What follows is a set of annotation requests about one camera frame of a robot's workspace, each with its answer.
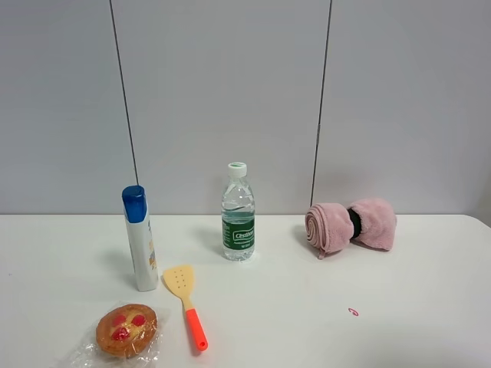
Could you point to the fruit tart pastry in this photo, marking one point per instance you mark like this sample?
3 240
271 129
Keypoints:
129 335

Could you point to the clear water bottle green label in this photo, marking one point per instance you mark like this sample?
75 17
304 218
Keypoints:
238 215

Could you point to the white blue-capped shampoo bottle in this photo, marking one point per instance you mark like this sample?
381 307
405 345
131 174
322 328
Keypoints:
140 237

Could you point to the rolled pink towel black band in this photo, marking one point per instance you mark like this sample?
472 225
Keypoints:
331 227

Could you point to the yellow spatula orange handle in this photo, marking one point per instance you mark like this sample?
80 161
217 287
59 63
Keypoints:
179 281

